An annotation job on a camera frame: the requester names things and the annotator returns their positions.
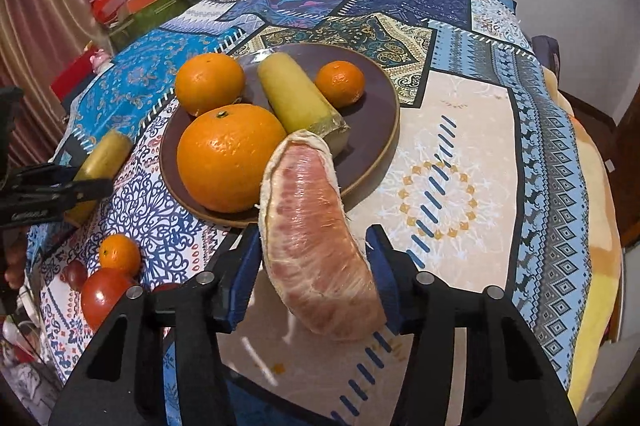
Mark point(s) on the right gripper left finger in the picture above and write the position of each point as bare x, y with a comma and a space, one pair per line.
119, 379

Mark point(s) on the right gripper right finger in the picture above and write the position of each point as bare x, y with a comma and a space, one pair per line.
509, 380

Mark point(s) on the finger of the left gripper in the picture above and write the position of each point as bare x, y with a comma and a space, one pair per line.
44, 175
30, 205

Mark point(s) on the sugarcane piece with cut end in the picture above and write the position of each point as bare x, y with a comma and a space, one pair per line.
104, 162

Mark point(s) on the small mandarin orange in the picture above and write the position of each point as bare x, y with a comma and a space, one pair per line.
119, 252
341, 83

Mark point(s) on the red tomato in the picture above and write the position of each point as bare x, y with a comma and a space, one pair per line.
100, 293

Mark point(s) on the large orange with stem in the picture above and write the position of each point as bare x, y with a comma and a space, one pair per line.
222, 155

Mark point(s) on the smooth large orange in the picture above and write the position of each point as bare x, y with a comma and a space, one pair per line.
208, 81

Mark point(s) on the peeled pomelo segment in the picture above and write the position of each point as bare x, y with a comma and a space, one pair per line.
313, 261

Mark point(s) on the red box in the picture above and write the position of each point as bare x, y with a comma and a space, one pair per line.
71, 77

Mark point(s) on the dark red grape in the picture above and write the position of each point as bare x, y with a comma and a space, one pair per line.
75, 275

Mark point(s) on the striped pink curtain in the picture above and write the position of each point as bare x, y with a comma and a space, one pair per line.
39, 39

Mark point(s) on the pink plush toy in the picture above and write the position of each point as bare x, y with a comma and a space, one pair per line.
100, 61

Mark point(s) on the yellow orange blanket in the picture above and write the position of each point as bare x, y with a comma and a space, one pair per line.
605, 252

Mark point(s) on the green patterned box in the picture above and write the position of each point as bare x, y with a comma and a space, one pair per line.
151, 16

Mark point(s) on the patterned blue patchwork tablecloth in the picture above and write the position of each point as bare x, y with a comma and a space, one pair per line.
484, 186

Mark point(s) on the dark brown round plate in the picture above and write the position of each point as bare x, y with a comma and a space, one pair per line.
373, 121

